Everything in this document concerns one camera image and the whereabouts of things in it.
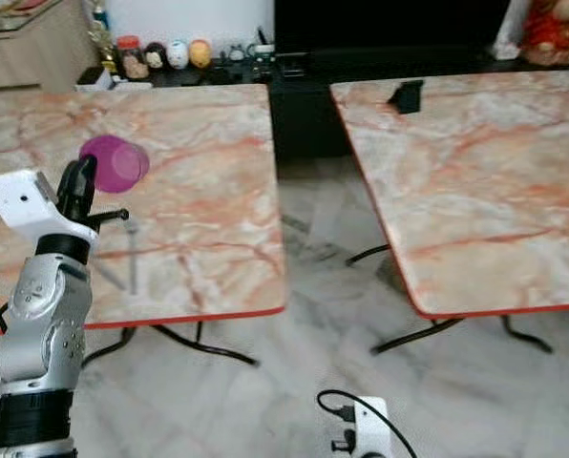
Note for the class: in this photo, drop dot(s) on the purple plastic cup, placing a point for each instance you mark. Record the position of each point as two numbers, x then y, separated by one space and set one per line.
117 164

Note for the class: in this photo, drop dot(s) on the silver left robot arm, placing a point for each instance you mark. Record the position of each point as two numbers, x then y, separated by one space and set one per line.
48 324

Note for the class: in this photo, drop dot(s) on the marble folding table red edge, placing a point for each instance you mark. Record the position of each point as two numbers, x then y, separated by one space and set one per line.
485 200
208 191

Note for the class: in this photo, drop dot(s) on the light wooden cabinet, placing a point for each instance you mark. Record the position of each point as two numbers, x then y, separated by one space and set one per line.
36 52

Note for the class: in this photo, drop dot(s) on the gold trophy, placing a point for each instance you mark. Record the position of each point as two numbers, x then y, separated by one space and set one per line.
101 40

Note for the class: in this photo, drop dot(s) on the black egg figurine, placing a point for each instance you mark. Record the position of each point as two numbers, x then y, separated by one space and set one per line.
156 57

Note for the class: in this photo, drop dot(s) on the white egg figurine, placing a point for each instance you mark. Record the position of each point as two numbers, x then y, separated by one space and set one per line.
178 54

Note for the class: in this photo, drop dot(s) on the yellow egg figurine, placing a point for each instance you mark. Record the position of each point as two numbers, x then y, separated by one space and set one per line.
200 53

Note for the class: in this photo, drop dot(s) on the small black holder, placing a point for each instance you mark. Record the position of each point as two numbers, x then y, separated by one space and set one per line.
407 97

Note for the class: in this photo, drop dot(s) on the black television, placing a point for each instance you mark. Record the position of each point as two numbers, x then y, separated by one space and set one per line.
389 24

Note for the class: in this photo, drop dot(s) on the red figurine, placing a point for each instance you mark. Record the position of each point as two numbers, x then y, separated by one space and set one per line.
557 31

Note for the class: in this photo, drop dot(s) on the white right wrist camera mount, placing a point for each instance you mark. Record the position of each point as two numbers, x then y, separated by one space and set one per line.
372 427

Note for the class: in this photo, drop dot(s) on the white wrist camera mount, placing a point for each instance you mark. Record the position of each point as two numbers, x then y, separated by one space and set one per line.
372 427
22 200

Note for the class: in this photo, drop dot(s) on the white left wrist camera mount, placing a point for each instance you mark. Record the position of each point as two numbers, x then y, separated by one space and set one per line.
22 200

